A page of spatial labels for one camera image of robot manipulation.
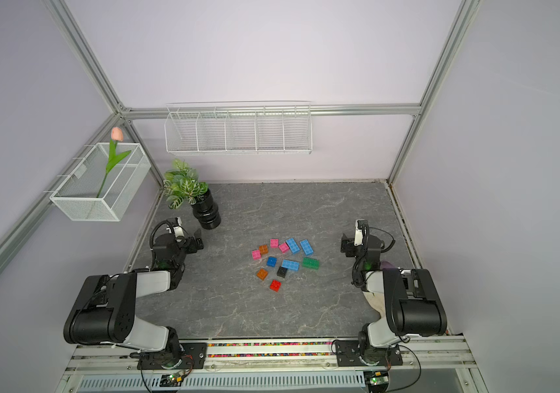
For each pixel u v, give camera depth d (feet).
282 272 2.92
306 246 3.16
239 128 3.42
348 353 2.42
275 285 2.84
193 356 2.42
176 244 2.47
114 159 2.62
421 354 2.45
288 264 3.00
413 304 1.51
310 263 3.01
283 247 3.16
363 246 2.41
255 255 3.08
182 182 2.71
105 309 1.48
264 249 3.16
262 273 2.92
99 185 2.71
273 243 3.18
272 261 3.05
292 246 3.16
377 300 2.76
